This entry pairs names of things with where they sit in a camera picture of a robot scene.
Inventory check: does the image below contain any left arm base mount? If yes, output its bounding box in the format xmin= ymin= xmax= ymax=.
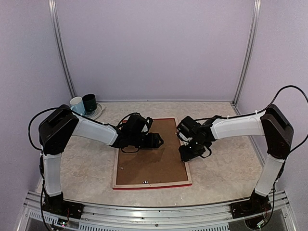
xmin=42 ymin=194 xmax=84 ymax=219

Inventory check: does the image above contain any left aluminium corner post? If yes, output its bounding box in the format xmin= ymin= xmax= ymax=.
xmin=48 ymin=0 xmax=77 ymax=98

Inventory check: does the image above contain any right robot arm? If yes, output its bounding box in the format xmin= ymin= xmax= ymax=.
xmin=177 ymin=104 xmax=294 ymax=214

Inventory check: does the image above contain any aluminium corner post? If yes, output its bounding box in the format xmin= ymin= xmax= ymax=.
xmin=232 ymin=0 xmax=261 ymax=107
xmin=48 ymin=0 xmax=77 ymax=98

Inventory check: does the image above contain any brown backing board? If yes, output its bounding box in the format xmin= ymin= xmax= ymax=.
xmin=116 ymin=119 xmax=189 ymax=185

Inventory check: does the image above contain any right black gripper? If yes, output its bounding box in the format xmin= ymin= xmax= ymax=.
xmin=180 ymin=138 xmax=208 ymax=162

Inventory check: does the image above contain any light blue mug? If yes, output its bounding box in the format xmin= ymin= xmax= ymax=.
xmin=69 ymin=96 xmax=86 ymax=115

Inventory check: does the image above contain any right aluminium corner post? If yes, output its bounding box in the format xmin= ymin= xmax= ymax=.
xmin=232 ymin=0 xmax=261 ymax=107

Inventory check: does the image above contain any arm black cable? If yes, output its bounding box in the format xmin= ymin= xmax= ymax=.
xmin=194 ymin=85 xmax=308 ymax=159
xmin=27 ymin=107 xmax=142 ymax=154

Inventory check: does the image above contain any white plate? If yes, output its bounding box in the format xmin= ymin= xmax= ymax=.
xmin=85 ymin=103 xmax=105 ymax=120

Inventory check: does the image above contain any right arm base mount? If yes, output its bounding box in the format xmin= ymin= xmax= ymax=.
xmin=230 ymin=190 xmax=272 ymax=218

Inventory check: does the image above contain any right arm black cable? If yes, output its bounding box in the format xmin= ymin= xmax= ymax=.
xmin=194 ymin=85 xmax=308 ymax=159

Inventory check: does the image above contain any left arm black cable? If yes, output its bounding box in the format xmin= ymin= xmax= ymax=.
xmin=27 ymin=107 xmax=142 ymax=154

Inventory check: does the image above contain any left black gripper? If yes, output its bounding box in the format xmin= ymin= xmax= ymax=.
xmin=130 ymin=133 xmax=164 ymax=149

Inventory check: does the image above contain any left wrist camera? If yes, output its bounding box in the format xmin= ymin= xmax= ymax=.
xmin=145 ymin=117 xmax=153 ymax=132

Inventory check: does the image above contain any dark green mug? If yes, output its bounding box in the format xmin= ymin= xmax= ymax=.
xmin=82 ymin=93 xmax=97 ymax=114

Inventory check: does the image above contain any aluminium front rail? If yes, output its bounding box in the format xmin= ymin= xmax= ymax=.
xmin=18 ymin=190 xmax=295 ymax=231

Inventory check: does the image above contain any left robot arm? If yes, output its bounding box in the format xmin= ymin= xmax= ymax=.
xmin=38 ymin=104 xmax=164 ymax=214

